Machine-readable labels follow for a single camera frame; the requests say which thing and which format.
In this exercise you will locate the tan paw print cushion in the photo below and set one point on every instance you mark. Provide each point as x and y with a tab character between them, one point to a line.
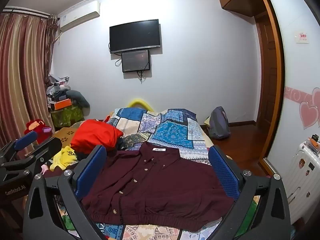
65	135

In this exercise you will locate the white air conditioner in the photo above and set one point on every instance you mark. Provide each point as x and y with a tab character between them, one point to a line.
78	15

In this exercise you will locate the grey purple backpack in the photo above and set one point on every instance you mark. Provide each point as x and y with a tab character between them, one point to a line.
219	123

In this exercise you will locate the small items on suitcase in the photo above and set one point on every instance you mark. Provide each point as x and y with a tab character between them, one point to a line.
313	142

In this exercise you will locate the white wall note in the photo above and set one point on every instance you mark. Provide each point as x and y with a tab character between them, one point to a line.
301	37

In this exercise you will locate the white ribbed suitcase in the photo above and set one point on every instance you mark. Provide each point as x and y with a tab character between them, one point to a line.
300	180

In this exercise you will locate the red plush toy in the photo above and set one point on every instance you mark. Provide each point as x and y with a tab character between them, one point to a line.
37	128

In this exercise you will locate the small black wall monitor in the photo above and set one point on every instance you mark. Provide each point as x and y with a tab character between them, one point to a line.
135	61

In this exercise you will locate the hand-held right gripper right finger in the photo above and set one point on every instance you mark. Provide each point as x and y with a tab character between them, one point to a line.
222	173

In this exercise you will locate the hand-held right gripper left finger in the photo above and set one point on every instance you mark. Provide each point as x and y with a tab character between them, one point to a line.
91	171

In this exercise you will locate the maroon button shirt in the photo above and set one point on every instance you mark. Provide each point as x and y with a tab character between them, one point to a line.
162	180

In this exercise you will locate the yellow curved tube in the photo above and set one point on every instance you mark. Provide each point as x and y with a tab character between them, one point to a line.
138	103

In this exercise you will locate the pile of clutter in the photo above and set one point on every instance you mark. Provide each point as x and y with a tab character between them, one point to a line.
57	87

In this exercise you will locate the striped red curtain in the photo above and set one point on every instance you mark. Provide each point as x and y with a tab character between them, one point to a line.
22	75

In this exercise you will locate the blue patchwork blanket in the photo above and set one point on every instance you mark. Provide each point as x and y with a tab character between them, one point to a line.
172	130

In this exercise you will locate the red jacket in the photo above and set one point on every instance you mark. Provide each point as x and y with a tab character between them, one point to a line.
95	135

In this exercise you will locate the beige cartoon printed blanket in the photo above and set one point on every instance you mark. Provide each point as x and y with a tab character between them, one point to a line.
150	233

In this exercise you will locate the white sliding wardrobe door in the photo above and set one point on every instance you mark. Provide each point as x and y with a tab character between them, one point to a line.
297	67

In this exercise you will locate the orange box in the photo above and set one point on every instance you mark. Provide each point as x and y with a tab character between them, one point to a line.
63	104

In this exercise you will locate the grey cloth bundle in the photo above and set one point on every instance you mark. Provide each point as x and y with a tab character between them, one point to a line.
78	97

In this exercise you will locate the yellow paper sheet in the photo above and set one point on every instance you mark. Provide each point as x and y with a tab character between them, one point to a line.
207	123

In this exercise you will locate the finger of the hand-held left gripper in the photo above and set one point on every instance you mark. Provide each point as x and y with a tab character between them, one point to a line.
25	141
48	147

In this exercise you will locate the yellow cloth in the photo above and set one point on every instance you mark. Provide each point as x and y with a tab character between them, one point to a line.
63	156

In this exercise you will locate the black cloth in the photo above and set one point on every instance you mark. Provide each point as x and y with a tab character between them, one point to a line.
122	143

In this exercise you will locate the wooden door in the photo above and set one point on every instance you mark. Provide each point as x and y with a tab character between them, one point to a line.
267	75

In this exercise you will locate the pink heart sticker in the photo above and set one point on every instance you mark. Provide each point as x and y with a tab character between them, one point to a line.
308	112

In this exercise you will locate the black wall television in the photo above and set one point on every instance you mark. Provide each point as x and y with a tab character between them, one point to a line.
135	35

